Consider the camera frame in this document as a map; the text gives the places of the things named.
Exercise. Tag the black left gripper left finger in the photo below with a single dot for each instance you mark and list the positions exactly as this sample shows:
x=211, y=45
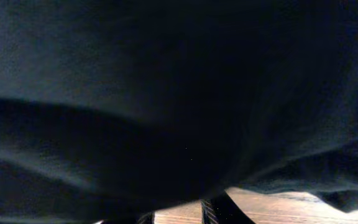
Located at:
x=147, y=218

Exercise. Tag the dark green t-shirt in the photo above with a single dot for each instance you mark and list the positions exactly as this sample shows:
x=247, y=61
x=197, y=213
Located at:
x=113, y=109

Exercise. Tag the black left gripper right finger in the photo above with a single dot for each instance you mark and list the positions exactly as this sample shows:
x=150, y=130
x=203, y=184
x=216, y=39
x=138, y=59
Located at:
x=223, y=210

